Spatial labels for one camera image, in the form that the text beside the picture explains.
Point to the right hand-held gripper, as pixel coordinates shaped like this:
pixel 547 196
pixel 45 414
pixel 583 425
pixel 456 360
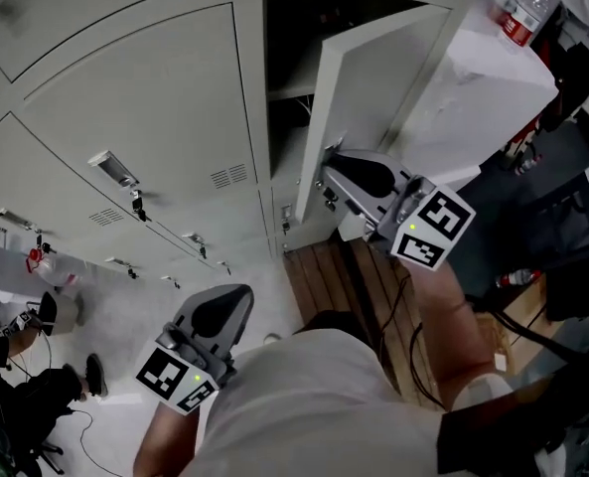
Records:
pixel 433 231

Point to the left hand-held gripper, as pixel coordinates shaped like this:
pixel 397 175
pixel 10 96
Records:
pixel 175 380

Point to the grey metal locker door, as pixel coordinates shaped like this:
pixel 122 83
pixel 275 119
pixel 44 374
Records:
pixel 145 246
pixel 373 82
pixel 150 97

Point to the grey metal locker cabinet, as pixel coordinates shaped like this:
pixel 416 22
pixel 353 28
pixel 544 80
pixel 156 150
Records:
pixel 100 33

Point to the person's left forearm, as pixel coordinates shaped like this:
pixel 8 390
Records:
pixel 167 445

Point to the person's right forearm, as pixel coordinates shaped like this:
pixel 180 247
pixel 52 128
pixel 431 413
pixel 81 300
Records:
pixel 453 336

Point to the person's left shoe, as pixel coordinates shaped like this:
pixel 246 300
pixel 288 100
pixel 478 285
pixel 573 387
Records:
pixel 272 339

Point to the person's shoe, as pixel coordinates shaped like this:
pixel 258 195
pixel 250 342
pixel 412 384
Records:
pixel 73 380
pixel 97 375
pixel 272 339

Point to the wooden plank platform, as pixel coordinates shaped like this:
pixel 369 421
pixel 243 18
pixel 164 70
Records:
pixel 334 286

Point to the person's light t-shirt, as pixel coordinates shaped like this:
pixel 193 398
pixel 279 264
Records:
pixel 314 415

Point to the large white box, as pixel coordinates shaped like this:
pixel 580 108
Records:
pixel 483 107

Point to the grey trash bin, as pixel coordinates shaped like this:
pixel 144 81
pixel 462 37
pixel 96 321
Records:
pixel 63 316

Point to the large red-capped water jug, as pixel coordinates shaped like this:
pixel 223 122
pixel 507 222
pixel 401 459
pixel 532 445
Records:
pixel 50 269

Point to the red and white bottle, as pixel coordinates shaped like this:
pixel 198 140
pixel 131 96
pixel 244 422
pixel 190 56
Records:
pixel 517 278

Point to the dark desk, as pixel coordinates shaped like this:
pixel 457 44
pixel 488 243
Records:
pixel 547 226

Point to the black office chair base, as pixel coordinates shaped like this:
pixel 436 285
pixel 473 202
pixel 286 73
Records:
pixel 41 457

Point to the white water dispenser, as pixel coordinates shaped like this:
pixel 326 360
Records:
pixel 1 271

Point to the black backpack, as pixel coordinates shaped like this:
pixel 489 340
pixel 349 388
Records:
pixel 579 288

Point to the plastic-wrapped bottle pack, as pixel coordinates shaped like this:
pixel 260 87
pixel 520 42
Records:
pixel 527 3

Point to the hanging clothes rack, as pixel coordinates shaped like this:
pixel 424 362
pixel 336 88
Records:
pixel 577 52

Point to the black worn equipment pack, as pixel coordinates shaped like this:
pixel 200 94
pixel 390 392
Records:
pixel 497 435

